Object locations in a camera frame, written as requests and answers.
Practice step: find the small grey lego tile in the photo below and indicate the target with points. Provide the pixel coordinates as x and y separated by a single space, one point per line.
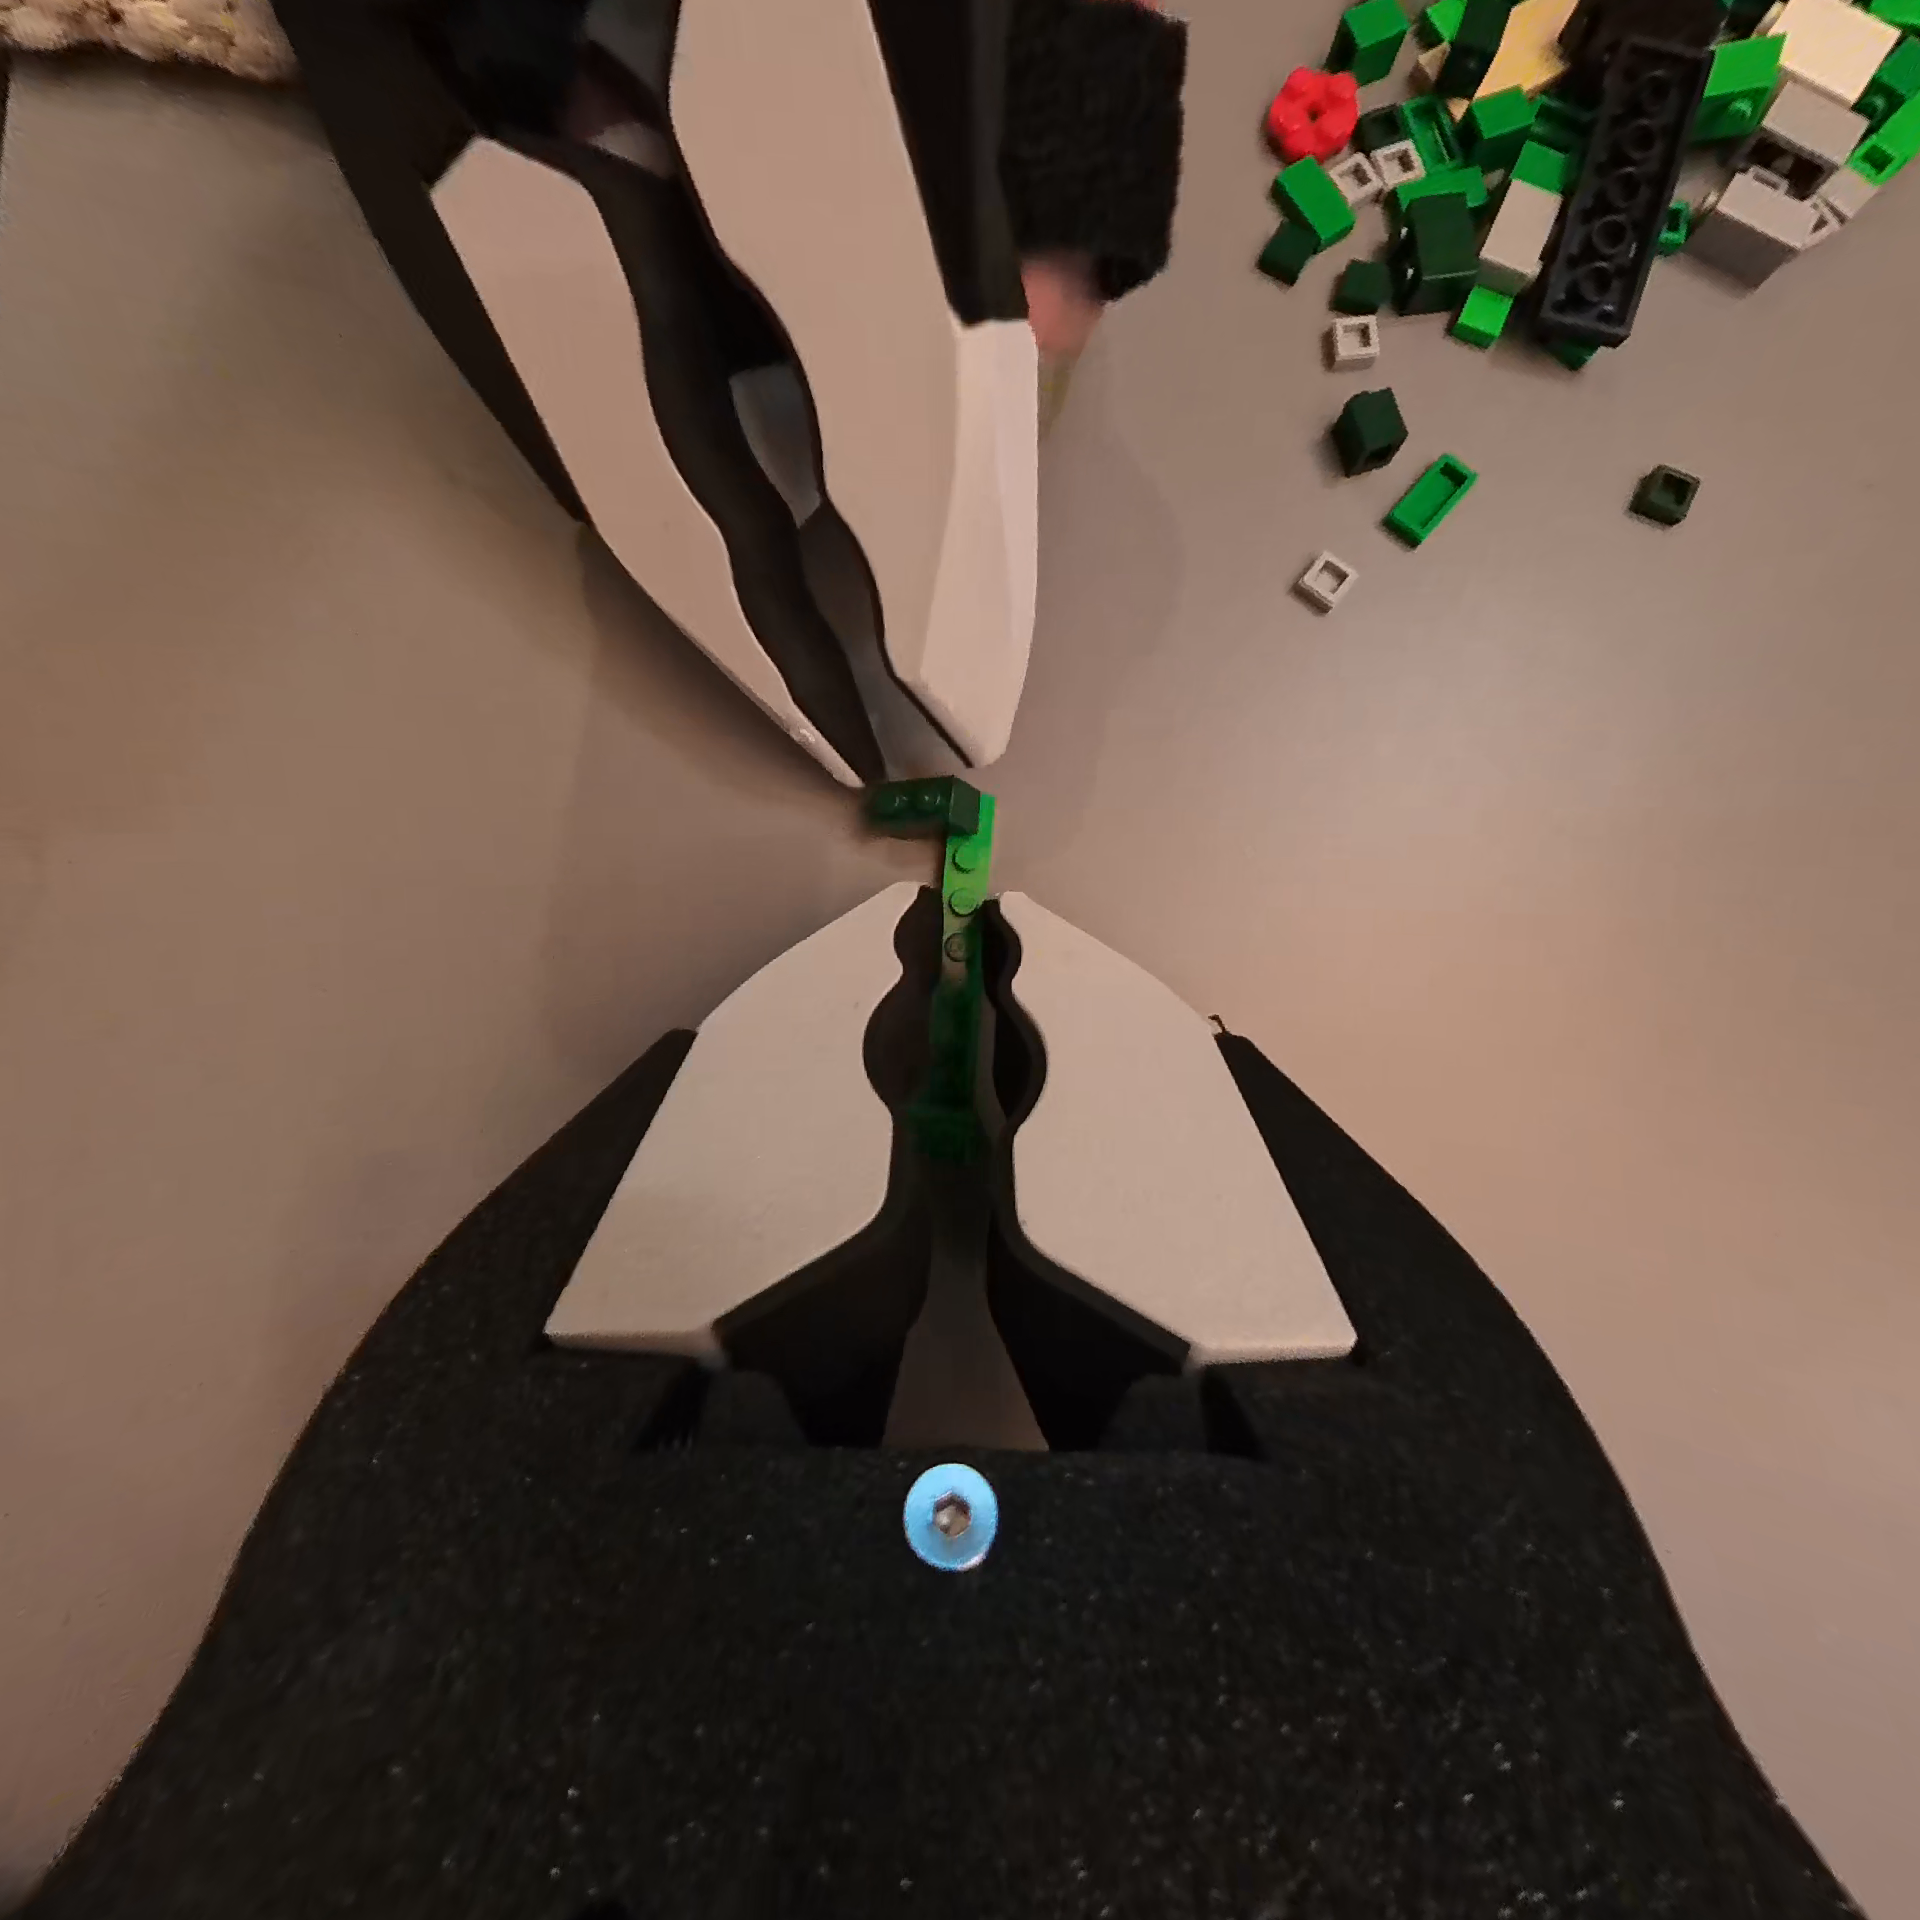
1329 582
1355 339

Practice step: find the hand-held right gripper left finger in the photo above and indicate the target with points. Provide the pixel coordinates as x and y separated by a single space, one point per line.
750 1173

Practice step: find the dark green lego brick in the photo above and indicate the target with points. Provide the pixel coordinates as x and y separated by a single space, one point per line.
1369 431

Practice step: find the long green lego strip assembly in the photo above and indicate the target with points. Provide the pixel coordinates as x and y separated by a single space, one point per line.
963 961

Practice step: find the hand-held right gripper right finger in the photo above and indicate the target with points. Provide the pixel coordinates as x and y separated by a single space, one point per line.
1157 1188

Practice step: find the pile of lego pieces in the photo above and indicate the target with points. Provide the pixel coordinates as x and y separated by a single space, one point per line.
1443 241

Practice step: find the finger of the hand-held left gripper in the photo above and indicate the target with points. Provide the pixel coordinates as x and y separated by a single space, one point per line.
884 330
571 390

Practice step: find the bright green hollow lego tile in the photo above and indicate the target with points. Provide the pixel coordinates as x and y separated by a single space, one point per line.
1432 496

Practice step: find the long black lego plate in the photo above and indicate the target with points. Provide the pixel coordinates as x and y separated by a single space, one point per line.
1622 195

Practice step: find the person's left hand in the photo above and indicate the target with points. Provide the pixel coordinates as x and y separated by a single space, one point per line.
1062 314

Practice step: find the red round lego piece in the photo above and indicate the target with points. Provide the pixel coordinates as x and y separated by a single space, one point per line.
1314 111

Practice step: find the small dark green lego block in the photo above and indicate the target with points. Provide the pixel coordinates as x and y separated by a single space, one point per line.
1667 496

